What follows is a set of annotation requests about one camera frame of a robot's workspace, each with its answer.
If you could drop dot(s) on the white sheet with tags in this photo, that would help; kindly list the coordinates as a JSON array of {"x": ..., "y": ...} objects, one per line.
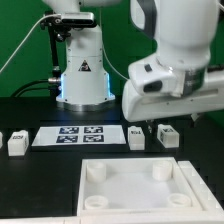
[{"x": 79, "y": 135}]

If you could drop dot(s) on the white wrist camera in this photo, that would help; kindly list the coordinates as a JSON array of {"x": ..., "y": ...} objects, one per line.
[{"x": 148, "y": 76}]

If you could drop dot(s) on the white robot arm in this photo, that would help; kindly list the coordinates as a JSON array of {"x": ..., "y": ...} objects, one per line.
[{"x": 183, "y": 30}]

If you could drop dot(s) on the black camera on stand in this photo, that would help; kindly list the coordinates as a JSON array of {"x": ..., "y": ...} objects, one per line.
[{"x": 59, "y": 28}]

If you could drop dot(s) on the white square tabletop tray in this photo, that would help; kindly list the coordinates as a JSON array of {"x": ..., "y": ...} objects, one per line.
[{"x": 134, "y": 185}]

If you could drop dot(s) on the white L-shaped obstacle fixture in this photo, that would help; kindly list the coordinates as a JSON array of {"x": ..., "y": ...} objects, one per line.
[{"x": 201, "y": 190}]

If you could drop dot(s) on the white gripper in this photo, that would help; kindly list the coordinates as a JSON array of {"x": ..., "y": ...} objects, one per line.
[{"x": 210, "y": 97}]

